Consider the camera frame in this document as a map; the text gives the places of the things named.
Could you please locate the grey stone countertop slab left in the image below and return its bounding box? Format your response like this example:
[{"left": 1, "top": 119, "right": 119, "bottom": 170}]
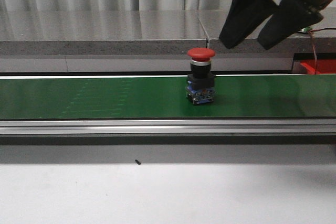
[{"left": 1, "top": 10, "right": 207, "bottom": 55}]

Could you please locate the red and brown wire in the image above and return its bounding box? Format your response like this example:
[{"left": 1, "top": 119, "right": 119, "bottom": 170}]
[{"left": 306, "top": 28, "right": 336, "bottom": 76}]

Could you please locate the red plastic bin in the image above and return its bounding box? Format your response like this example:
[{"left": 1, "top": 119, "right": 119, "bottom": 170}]
[{"left": 300, "top": 59, "right": 336, "bottom": 75}]

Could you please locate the aluminium conveyor side rail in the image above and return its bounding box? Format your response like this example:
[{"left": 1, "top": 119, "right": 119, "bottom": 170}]
[{"left": 1, "top": 119, "right": 335, "bottom": 136}]

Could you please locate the green conveyor belt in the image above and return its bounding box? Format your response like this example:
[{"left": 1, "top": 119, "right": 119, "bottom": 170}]
[{"left": 1, "top": 74, "right": 335, "bottom": 120}]

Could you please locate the grey stone countertop slab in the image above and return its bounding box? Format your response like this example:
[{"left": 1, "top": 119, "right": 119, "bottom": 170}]
[
  {"left": 1, "top": 10, "right": 207, "bottom": 55},
  {"left": 196, "top": 8, "right": 336, "bottom": 55}
]

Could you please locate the grey stone countertop slab right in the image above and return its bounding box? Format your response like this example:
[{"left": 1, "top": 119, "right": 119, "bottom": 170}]
[{"left": 196, "top": 8, "right": 336, "bottom": 55}]

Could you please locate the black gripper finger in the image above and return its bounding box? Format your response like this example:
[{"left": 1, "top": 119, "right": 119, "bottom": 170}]
[
  {"left": 257, "top": 0, "right": 323, "bottom": 50},
  {"left": 219, "top": 0, "right": 278, "bottom": 49}
]

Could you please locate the small green circuit board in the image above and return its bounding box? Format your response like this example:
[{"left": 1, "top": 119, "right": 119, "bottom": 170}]
[{"left": 297, "top": 26, "right": 312, "bottom": 34}]

